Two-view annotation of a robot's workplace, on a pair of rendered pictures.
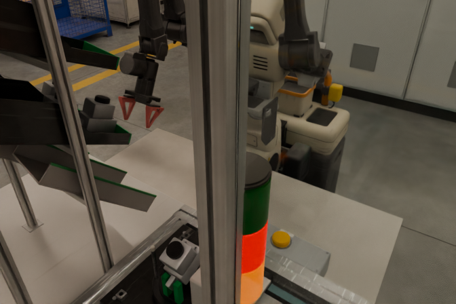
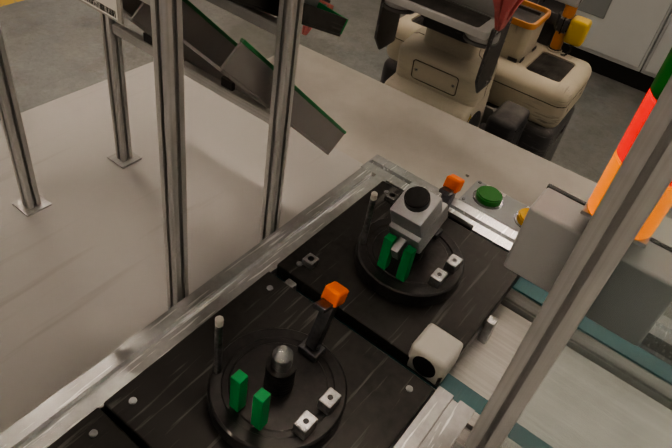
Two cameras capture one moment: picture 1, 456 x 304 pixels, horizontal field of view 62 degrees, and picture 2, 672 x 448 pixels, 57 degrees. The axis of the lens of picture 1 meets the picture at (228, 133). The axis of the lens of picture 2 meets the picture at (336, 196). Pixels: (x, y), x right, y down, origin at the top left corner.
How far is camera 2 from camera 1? 0.25 m
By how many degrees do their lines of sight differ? 9
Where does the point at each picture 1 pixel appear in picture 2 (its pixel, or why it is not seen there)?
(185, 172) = (352, 116)
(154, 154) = (299, 82)
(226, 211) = not seen: outside the picture
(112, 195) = (297, 114)
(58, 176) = (245, 63)
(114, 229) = (254, 180)
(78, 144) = (294, 15)
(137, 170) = not seen: hidden behind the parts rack
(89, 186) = (287, 88)
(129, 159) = not seen: hidden behind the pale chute
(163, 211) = (325, 166)
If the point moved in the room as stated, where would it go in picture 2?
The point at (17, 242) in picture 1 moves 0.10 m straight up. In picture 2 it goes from (106, 179) to (99, 129)
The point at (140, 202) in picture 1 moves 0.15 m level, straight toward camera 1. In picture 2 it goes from (325, 137) to (354, 206)
